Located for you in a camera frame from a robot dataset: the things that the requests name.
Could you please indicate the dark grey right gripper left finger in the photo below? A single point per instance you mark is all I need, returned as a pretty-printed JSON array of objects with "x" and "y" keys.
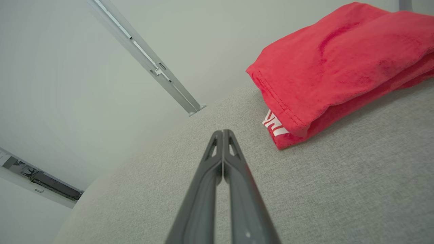
[{"x": 200, "y": 203}]

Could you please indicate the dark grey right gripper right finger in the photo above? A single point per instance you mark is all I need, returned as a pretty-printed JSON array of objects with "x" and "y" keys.
[{"x": 247, "y": 210}]

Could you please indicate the folded red garment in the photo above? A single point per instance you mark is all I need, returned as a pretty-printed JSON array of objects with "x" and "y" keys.
[{"x": 339, "y": 61}]

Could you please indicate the grey fabric sofa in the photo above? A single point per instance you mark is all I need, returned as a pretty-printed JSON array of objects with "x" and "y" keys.
[{"x": 339, "y": 196}]

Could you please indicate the grey partition base rail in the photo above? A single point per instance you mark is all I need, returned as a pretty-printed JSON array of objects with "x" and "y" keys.
[{"x": 51, "y": 183}]

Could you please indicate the grey partition post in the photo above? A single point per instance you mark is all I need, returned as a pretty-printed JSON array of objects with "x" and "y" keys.
[
  {"x": 123, "y": 34},
  {"x": 136, "y": 34}
]

